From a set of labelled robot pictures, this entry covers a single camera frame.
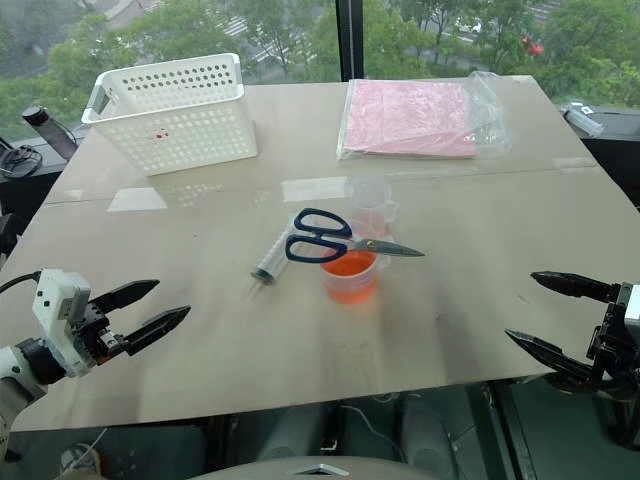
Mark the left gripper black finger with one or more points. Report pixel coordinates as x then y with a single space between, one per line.
160 322
127 292

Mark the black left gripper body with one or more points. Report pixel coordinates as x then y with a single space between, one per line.
90 332

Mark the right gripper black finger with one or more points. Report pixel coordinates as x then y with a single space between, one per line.
550 352
575 285

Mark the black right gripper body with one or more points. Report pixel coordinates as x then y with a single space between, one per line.
612 345

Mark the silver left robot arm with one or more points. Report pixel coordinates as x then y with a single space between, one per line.
15 380

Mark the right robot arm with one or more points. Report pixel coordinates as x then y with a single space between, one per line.
625 420

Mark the clear plastic syringe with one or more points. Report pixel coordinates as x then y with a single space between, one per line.
272 260

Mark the squat clear plastic cup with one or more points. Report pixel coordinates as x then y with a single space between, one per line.
350 280

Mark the tall clear plastic cup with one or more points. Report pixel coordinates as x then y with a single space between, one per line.
372 200

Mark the white shoe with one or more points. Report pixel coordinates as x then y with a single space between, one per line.
77 457

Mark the dark rounded shape under table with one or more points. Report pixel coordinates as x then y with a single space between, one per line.
295 435
427 435

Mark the white perforated plastic basket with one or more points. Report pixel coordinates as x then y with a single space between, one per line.
175 120

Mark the black bottle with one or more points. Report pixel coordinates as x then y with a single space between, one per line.
50 131

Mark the pink paper pack in plastic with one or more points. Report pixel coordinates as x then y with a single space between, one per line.
405 117

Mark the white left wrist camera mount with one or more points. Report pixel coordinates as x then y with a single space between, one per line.
55 310

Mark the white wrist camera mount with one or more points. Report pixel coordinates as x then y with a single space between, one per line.
55 310
632 302

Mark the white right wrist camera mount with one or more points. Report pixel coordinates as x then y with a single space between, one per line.
632 302

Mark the black window frame post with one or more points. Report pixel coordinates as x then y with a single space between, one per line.
349 40

